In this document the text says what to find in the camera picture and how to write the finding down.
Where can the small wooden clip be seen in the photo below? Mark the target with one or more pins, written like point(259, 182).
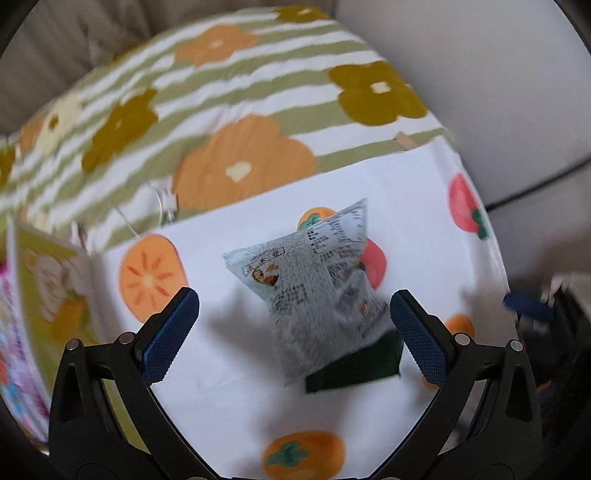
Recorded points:
point(406, 141)

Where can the pink purple printed packet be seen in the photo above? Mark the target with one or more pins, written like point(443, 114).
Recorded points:
point(18, 350)

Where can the white persimmon print cloth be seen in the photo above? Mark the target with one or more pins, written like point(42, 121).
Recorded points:
point(231, 360)

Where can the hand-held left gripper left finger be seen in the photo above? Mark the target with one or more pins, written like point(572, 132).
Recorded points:
point(171, 332)

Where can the floral striped blanket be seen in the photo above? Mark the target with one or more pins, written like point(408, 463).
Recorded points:
point(258, 92)

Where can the clear plastic tag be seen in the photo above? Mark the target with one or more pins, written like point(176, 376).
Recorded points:
point(167, 203)

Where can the grey printed snack packet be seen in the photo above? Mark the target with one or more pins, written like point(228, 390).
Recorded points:
point(314, 295)

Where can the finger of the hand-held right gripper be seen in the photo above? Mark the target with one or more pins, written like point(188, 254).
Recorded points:
point(528, 308)

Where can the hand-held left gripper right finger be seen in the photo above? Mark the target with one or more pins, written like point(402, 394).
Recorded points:
point(415, 337)

